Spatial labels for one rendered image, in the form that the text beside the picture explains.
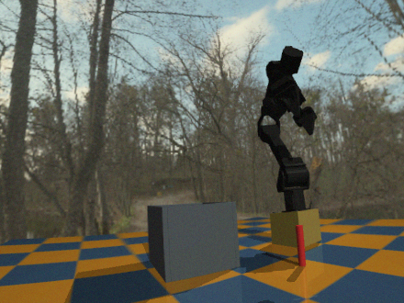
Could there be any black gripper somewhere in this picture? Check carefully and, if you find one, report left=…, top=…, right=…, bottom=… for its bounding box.
left=270, top=75, right=317, bottom=135

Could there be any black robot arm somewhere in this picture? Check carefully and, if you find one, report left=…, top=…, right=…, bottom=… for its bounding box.
left=257, top=46, right=310, bottom=213

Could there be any red peg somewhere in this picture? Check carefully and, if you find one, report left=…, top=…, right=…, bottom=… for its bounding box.
left=296, top=225, right=306, bottom=266

